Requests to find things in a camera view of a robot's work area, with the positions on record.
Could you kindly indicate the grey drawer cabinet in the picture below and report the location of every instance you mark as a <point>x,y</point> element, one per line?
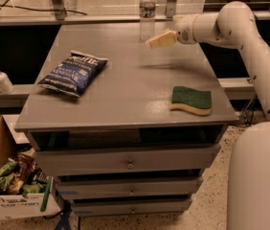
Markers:
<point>127,104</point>

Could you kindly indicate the snack bags in box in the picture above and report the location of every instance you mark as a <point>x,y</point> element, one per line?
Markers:
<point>21,175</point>

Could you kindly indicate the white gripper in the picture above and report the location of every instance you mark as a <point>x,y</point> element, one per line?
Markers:
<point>184,29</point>

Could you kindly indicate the green yellow sponge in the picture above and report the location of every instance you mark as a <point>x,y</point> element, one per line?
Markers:
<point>191,100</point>

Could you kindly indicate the top drawer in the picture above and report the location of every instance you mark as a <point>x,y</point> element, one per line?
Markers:
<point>127,160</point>

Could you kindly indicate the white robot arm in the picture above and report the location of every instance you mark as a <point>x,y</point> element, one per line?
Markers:
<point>234,26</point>

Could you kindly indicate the blue chip bag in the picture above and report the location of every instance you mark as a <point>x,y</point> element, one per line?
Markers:
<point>74,74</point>

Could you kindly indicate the white pump dispenser bottle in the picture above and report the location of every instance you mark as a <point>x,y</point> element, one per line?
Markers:
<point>6,86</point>

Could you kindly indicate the middle drawer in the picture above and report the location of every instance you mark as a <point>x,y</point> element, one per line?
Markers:
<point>162,186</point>

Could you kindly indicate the bottom drawer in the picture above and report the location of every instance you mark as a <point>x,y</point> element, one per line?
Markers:
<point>132,206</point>

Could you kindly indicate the drawer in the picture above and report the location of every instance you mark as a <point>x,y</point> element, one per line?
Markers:
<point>162,186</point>
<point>132,206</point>
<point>127,160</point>

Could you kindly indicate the cardboard box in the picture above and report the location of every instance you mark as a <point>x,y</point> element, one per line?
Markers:
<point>28,206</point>

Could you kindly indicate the clear plastic water bottle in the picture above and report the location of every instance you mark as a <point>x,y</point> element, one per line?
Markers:
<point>147,10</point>

